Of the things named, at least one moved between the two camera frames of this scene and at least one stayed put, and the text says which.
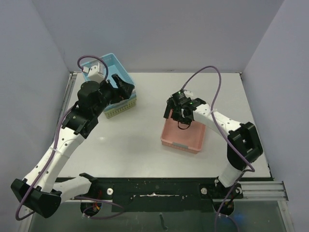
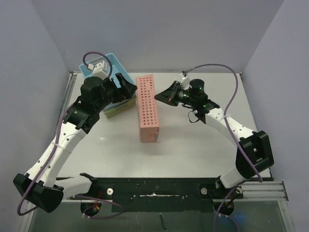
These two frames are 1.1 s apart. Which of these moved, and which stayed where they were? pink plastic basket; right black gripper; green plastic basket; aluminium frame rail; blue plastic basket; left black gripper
Moved: pink plastic basket; right black gripper
Stayed: green plastic basket; left black gripper; aluminium frame rail; blue plastic basket
